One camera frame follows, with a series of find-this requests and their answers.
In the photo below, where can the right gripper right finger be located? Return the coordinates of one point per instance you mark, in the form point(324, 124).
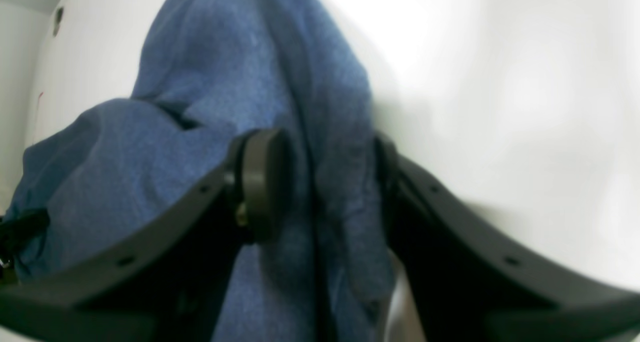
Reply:
point(472, 283)

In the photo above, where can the dark blue T-shirt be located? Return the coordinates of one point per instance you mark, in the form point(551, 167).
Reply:
point(210, 71)

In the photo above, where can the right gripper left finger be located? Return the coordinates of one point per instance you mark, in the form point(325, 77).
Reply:
point(167, 282)

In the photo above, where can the right table cable grommet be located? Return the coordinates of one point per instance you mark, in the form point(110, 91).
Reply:
point(58, 15)

